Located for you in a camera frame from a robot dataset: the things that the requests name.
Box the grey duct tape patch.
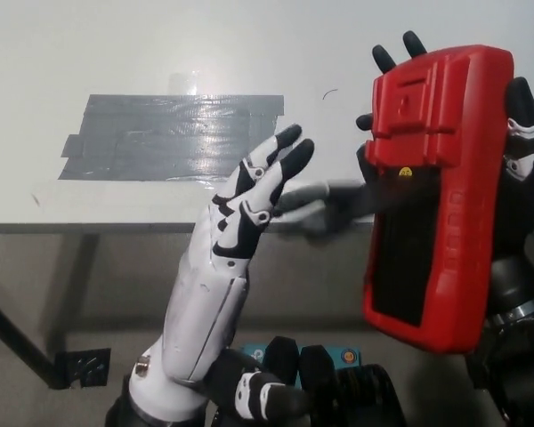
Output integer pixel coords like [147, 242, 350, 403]
[57, 93, 287, 182]

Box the red digital multimeter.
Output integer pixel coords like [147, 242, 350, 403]
[361, 43, 516, 356]

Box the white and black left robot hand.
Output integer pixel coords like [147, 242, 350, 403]
[128, 124, 377, 422]

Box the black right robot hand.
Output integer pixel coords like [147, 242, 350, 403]
[355, 29, 534, 264]

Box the black metal table leg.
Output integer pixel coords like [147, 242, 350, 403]
[0, 288, 58, 389]

